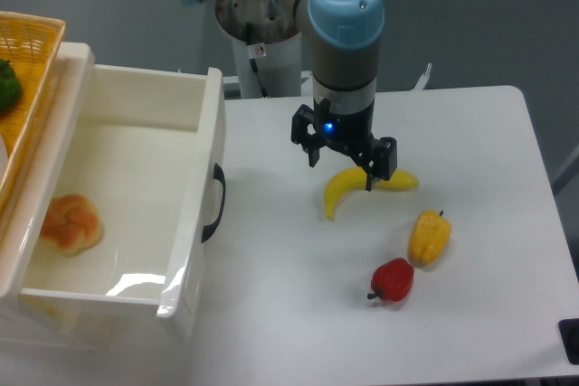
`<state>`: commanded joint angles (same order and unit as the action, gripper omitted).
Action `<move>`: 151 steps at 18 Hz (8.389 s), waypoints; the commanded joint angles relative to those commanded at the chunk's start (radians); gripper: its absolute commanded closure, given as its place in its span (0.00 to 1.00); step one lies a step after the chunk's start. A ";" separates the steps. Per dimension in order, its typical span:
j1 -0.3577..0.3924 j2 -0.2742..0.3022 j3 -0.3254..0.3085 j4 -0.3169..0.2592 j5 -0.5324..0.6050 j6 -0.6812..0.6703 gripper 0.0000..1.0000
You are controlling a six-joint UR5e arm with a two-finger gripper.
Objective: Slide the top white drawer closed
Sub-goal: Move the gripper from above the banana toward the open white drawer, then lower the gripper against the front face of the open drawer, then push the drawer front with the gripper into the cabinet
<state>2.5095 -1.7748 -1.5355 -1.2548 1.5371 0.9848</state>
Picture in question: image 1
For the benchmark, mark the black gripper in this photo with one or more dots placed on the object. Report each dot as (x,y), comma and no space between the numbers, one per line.
(347,134)

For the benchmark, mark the white bracket behind table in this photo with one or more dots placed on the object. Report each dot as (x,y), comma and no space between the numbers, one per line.
(423,80)

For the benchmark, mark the black corner object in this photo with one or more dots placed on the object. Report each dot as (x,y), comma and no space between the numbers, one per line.
(569,331)

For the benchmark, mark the toy bread roll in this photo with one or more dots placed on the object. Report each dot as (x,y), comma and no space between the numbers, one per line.
(71,224)

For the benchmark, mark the yellow toy banana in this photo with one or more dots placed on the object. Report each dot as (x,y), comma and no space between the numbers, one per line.
(354,178)

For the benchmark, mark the white drawer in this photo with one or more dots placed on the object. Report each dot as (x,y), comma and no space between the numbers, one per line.
(147,150)

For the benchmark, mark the white drawer cabinet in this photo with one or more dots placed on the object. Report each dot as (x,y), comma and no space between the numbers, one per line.
(27,319)

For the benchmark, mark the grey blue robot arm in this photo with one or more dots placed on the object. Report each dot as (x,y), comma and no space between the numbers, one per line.
(344,36)

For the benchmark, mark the green toy pepper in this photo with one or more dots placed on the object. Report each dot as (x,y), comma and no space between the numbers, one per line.
(10,86)

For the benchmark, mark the yellow toy pepper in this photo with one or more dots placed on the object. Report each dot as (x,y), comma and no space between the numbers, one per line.
(429,236)

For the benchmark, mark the yellow woven basket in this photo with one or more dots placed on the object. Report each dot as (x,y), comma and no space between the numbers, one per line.
(29,45)

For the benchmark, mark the red toy pepper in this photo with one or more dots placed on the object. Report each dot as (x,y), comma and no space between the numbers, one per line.
(392,281)

